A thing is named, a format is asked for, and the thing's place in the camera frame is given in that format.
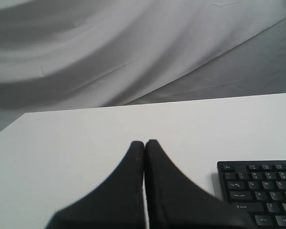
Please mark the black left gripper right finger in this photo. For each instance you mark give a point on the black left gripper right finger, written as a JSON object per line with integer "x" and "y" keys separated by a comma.
{"x": 175, "y": 202}

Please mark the black acer keyboard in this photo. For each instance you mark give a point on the black acer keyboard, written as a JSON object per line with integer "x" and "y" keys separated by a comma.
{"x": 257, "y": 187}

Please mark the white backdrop cloth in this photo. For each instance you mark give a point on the white backdrop cloth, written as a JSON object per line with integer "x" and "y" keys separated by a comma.
{"x": 76, "y": 54}

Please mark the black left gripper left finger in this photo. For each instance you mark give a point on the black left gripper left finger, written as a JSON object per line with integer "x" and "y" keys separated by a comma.
{"x": 117, "y": 203}

